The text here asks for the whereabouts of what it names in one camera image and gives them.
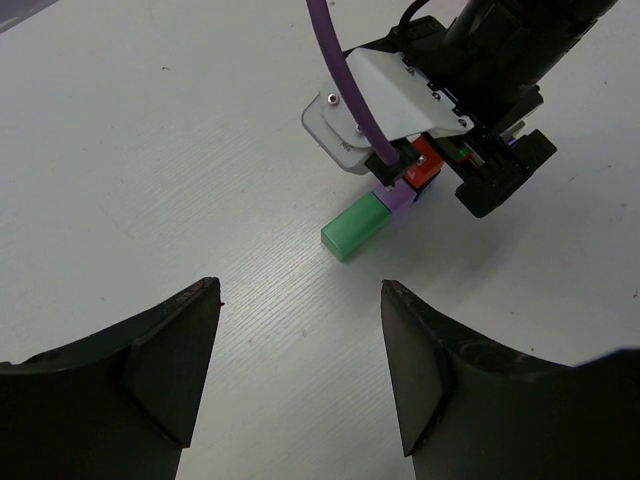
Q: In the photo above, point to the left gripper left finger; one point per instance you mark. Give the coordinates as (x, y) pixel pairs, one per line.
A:
(121, 403)

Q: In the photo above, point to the red cube block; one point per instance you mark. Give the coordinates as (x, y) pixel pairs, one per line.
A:
(423, 172)

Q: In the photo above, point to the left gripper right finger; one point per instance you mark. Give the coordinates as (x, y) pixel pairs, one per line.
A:
(469, 407)

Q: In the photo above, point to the dark blue cube block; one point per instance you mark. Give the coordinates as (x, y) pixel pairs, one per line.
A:
(421, 190)

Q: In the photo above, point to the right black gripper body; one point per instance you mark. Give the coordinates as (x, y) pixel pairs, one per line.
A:
(488, 62)

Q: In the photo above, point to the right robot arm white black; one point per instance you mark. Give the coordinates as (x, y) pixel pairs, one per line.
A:
(566, 23)

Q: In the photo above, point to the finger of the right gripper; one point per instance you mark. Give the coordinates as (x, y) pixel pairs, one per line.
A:
(491, 169)

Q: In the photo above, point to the green wood block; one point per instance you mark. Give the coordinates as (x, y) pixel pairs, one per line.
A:
(353, 228)

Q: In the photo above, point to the purple cube block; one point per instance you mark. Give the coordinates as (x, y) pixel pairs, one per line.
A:
(397, 198)

